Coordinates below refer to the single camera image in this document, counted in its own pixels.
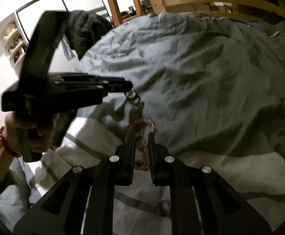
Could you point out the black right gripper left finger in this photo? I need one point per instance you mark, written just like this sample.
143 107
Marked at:
82 201

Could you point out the white striped pillow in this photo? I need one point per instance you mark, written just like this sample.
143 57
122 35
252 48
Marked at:
142 207

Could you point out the white corner shelf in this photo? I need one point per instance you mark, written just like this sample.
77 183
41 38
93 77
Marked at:
14 41

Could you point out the light blue denim garment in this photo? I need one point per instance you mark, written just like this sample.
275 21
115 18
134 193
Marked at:
68 52

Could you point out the white sliding wardrobe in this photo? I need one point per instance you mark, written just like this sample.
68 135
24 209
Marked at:
29 14

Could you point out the left hand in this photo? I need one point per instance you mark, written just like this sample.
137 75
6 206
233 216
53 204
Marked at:
40 130

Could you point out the black puffer jacket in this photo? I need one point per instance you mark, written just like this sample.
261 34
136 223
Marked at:
84 29

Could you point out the wooden bed frame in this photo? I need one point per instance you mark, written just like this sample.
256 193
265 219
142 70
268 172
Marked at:
254 10

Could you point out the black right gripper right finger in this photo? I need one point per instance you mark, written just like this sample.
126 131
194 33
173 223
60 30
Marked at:
202 202

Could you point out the grey duvet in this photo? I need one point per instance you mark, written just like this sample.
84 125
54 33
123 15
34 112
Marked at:
210 85

